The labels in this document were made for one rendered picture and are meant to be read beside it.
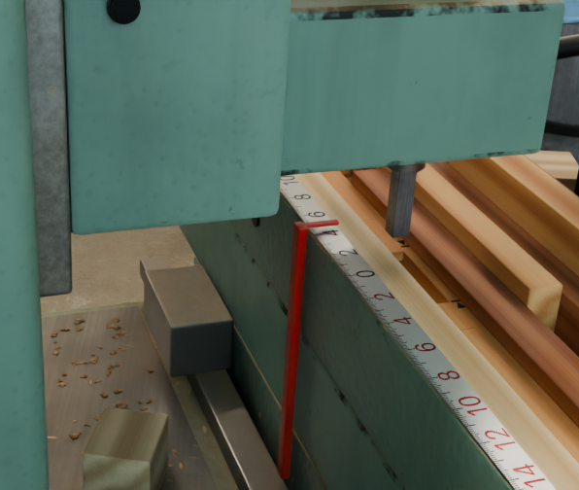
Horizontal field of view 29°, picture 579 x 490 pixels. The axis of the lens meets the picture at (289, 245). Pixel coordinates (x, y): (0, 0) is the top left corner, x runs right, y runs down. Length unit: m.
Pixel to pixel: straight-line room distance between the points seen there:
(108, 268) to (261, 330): 1.88
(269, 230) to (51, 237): 0.20
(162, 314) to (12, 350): 0.29
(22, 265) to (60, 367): 0.34
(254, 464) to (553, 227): 0.20
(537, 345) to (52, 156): 0.21
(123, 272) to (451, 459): 2.07
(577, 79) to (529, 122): 0.80
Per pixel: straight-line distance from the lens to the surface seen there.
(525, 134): 0.50
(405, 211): 0.52
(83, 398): 0.67
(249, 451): 0.60
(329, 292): 0.50
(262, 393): 0.62
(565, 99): 1.30
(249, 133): 0.40
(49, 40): 0.37
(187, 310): 0.65
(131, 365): 0.69
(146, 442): 0.57
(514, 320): 0.48
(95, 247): 2.56
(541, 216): 0.54
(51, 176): 0.39
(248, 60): 0.39
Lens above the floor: 1.18
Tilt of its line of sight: 27 degrees down
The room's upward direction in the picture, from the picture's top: 4 degrees clockwise
